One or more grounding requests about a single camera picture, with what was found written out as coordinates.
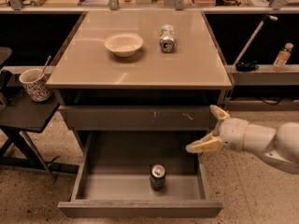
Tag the orange drink bottle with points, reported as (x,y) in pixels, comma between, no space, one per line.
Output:
(283,57)

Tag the open middle drawer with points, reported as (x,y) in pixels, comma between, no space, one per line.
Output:
(113,179)

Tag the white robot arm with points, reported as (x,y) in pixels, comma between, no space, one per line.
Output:
(278,148)

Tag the silver can lying down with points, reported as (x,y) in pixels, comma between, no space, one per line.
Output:
(167,38)

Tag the grey drawer cabinet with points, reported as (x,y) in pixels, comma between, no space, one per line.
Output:
(89,74)

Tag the patterned paper cup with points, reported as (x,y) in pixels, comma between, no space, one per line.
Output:
(34,82)

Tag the wooden stir stick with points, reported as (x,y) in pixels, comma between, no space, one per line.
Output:
(45,66)

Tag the dark side table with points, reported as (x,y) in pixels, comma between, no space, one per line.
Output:
(34,138)

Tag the white pole with black handle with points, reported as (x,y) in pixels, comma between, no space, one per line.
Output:
(265,18)

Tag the closed top drawer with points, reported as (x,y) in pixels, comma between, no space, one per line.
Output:
(137,118)

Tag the green soda can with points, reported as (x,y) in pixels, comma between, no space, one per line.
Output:
(157,176)

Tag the white paper bowl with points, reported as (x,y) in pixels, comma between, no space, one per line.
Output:
(123,44)

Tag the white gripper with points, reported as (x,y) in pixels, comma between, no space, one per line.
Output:
(233,132)

